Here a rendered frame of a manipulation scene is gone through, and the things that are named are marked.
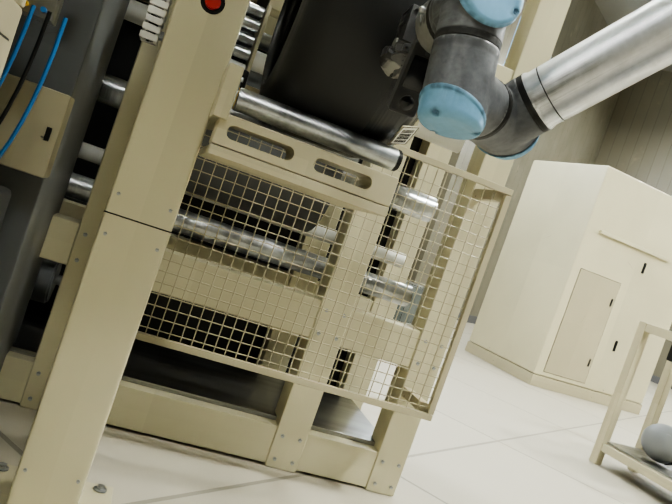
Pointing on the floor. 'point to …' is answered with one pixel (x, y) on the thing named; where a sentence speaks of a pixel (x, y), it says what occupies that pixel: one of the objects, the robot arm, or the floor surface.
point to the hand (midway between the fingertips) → (389, 75)
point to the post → (127, 252)
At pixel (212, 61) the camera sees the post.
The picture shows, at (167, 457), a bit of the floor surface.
